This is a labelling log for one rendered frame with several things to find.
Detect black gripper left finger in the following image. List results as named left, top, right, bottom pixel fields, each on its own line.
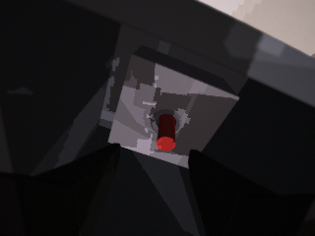
left=0, top=143, right=120, bottom=236

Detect dark red peg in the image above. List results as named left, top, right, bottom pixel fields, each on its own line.
left=157, top=114, right=175, bottom=151

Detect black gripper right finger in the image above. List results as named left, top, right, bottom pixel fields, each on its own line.
left=188, top=149, right=315, bottom=236

